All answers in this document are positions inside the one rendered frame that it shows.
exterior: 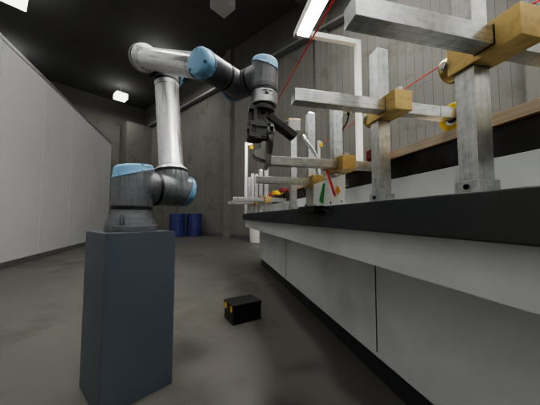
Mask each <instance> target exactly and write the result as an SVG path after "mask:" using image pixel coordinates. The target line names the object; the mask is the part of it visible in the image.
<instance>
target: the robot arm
mask: <svg viewBox="0 0 540 405"><path fill-rule="evenodd" d="M129 61H130V63H131V64H132V65H133V66H134V67H135V68H136V69H137V70H138V71H139V72H141V73H143V74H145V75H147V76H149V77H151V78H153V80H154V85H155V102H156V119H157V154H158V166H157V167H156V168H155V169H154V167H153V166H152V165H148V164H140V163H125V164H119V165H115V166H114V167H113V169H112V177H111V178H112V185H111V206H110V213H109V216H108V218H107V220H106V222H105V224H104V232H142V231H157V230H158V225H157V224H156V221H155V218H154V216H153V206H163V207H185V206H188V205H189V204H191V202H192V201H193V200H194V197H195V195H196V191H197V190H196V188H197V185H196V182H195V180H194V179H193V178H192V177H188V169H187V168H186V167H185V166H184V165H183V155H182V129H181V115H180V102H179V87H180V86H181V85H182V80H183V77H186V78H190V79H193V80H197V81H201V82H204V83H208V84H210V85H212V86H214V87H215V88H217V89H219V90H221V92H222V94H223V95H224V96H225V97H226V99H228V100H229V101H239V100H242V99H244V98H246V97H249V96H250V97H251V104H250V106H249V108H248V123H247V142H248V143H256V144H258V143H260V145H259V149H257V150H255V151H254V153H253V154H252V159H254V160H256V161H258V162H263V163H264V170H267V169H268V167H269V166H270V163H271V159H272V149H273V141H274V133H275V130H276V131H277V132H279V133H280V134H282V135H283V136H284V137H286V138H287V139H288V140H290V141H291V140H293V139H294V138H295V137H296V136H297V131H295V130H294V129H292V128H291V127H290V126H289V125H287V124H286V123H285V122H283V121H282V120H281V119H280V118H279V117H277V116H276V115H275V114H274V112H275V109H276V108H277V96H278V94H277V92H278V72H279V69H278V62H277V60H276V59H275V58H274V57H273V56H271V55H268V54H258V55H255V56H254V57H253V58H252V65H251V66H249V67H246V68H244V69H242V70H239V69H237V68H236V67H234V66H232V65H231V64H229V63H228V62H227V61H225V60H224V59H222V58H220V57H219V56H217V55H216V54H215V53H214V52H213V51H211V50H210V49H208V48H205V47H196V48H195V49H194V50H193V51H179V50H171V49H163V48H155V47H151V46H150V45H149V44H147V43H135V44H133V45H132V46H131V47H130V49H129ZM153 170H154V171H153Z"/></svg>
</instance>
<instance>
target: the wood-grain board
mask: <svg viewBox="0 0 540 405"><path fill-rule="evenodd" d="M539 113H540V97H539V98H537V99H535V100H531V101H528V102H526V103H524V104H520V105H518V106H515V107H512V108H509V109H506V110H504V111H502V112H498V113H495V114H493V115H492V126H493V128H496V127H498V126H501V125H505V124H508V123H511V122H514V121H518V120H521V119H524V118H527V117H531V116H533V115H536V114H539ZM455 140H457V128H455V129H451V130H449V131H447V132H444V133H441V134H438V135H435V136H433V137H429V138H427V139H424V140H422V141H418V142H416V143H414V144H411V145H407V146H405V147H403V148H400V149H397V150H394V151H391V160H394V159H396V158H400V157H404V156H407V155H409V154H412V153H416V152H419V151H422V150H425V149H429V148H431V147H435V146H438V145H442V144H444V143H447V142H450V141H455Z"/></svg>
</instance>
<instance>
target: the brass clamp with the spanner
mask: <svg viewBox="0 0 540 405"><path fill-rule="evenodd" d="M334 159H336V160H337V169H334V170H328V172H329V175H331V174H333V173H343V174H344V173H347V172H350V171H352V170H356V156H355V155H346V154H343V155H341V156H339V157H336V158H334Z"/></svg>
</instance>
